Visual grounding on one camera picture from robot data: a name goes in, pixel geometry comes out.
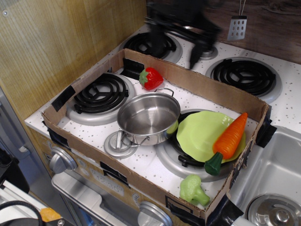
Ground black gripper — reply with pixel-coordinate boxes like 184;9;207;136
146;10;222;70

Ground orange toy carrot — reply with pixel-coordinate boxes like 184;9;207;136
204;112;248;176

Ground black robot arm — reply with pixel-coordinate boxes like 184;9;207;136
146;0;222;69

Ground green plastic plate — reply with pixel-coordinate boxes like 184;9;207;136
176;111;246;163

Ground back left black burner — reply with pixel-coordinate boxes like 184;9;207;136
119;32;182;64

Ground silver stovetop knob back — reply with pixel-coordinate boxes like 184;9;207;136
199;47;218;61

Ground silver stovetop knob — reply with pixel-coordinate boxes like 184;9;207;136
199;47;218;61
104;130;137;159

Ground red toy strawberry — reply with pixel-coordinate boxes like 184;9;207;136
139;67;164;90

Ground cardboard fence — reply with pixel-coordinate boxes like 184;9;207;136
42;49;271;226

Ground hanging metal spatula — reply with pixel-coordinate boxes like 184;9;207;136
227;0;247;41

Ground stainless steel pot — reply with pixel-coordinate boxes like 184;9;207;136
117;88;181;147

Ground back right black burner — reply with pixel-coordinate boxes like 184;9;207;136
205;57;282;104

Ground front left black burner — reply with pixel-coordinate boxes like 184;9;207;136
66;73;136;126

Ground silver stovetop knob front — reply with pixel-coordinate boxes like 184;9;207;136
104;130;137;159

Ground green toy broccoli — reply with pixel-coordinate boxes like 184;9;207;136
180;175;210;206

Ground left silver oven knob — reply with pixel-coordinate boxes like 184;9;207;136
49;146;77;174

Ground silver oven knob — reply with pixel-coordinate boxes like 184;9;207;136
137;201;173;226
49;146;77;174

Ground right silver oven knob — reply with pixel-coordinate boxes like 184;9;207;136
137;201;173;226

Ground stainless steel sink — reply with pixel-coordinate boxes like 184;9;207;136
230;127;301;226

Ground silver sink drain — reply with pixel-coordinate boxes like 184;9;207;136
245;194;301;226

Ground orange cloth piece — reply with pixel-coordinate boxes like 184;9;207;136
40;207;61;222

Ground silver oven door handle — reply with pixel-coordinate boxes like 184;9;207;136
52;172;135;226

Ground black cable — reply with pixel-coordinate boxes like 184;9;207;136
0;200;43;226

